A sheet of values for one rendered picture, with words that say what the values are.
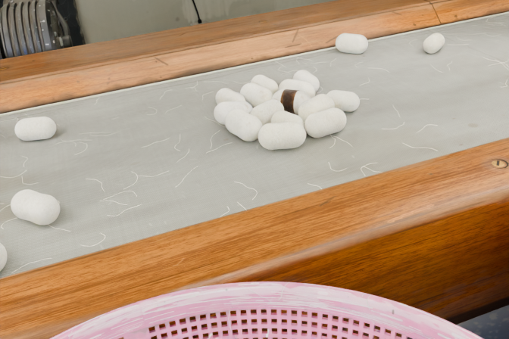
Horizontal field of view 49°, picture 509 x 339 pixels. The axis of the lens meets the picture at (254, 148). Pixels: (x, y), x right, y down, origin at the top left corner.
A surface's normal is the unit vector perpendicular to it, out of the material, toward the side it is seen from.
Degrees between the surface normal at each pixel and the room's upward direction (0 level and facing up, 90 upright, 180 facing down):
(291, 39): 45
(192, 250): 0
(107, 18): 90
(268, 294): 75
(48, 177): 0
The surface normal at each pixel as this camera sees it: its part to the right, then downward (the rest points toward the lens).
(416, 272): 0.34, 0.41
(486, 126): -0.08, -0.88
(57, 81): 0.18, -0.33
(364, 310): -0.43, 0.21
